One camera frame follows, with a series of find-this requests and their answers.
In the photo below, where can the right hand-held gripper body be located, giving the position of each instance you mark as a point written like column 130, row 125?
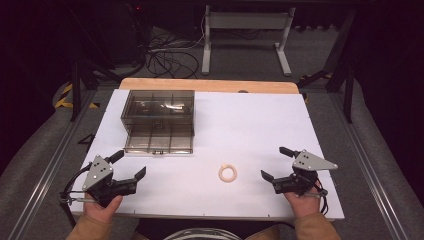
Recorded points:
column 301, row 180

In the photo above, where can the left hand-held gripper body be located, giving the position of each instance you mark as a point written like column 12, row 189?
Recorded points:
column 100, row 181

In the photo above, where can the person's right hand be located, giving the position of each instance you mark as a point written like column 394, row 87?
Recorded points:
column 302, row 204

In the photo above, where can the person's left hand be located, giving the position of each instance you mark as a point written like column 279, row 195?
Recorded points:
column 100, row 210

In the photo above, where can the smoky transparent drawer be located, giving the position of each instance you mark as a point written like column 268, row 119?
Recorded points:
column 160, row 140

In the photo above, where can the white board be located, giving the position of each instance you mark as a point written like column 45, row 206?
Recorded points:
column 250, row 133

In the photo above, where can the smoky transparent organizer box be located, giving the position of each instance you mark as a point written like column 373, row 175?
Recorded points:
column 158, row 106

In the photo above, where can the yellow black hazard tape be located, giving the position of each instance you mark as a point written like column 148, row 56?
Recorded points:
column 65, row 98

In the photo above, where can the black metal stand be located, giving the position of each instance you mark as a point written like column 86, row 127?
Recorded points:
column 345, row 73
column 78, row 86

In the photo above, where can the white round band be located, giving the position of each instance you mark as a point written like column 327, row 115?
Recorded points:
column 200, row 233

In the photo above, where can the black bracket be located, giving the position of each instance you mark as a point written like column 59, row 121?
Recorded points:
column 87, row 139

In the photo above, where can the aluminium rail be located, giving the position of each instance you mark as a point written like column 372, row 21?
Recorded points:
column 370, row 173
column 50, row 166

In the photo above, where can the white metal stand frame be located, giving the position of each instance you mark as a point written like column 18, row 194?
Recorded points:
column 246, row 20

